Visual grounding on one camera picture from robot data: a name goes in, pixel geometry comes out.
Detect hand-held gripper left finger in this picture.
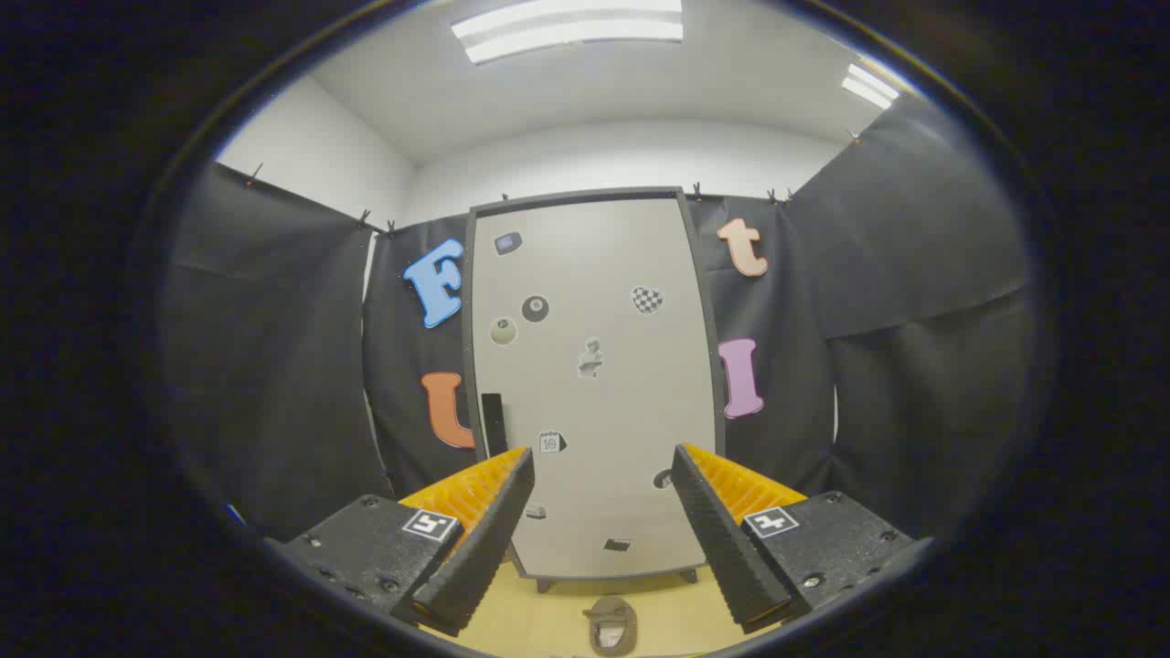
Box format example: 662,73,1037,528
265,446,537,638

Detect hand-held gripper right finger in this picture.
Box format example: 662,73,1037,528
671,443,935,635

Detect black cabinet door handle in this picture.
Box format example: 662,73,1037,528
481,393,509,458

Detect grey shoe cabinet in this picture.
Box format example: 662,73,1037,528
462,187,728,593

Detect black backdrop cloth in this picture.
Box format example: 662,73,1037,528
160,96,1034,540

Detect small ceiling light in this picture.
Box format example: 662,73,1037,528
841,62,901,111

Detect long ceiling light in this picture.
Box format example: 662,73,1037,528
451,0,685,65

